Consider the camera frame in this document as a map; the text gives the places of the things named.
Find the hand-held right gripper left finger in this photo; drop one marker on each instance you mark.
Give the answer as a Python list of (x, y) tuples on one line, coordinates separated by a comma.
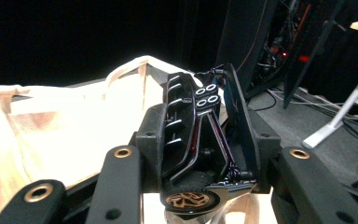
[(150, 149)]

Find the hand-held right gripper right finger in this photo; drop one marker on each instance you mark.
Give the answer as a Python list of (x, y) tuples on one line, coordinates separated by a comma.
[(265, 146)]

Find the blue toy car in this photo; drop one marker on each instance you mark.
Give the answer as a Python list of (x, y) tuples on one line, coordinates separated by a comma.
[(183, 130)]

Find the white metal stand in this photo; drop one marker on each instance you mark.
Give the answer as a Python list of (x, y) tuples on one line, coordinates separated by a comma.
[(338, 119)]

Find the black slanted stand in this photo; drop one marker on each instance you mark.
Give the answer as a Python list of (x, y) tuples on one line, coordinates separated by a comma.
[(304, 68)]

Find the dark equipment rack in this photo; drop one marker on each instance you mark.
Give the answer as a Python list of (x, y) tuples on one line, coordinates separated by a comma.
[(248, 46)]

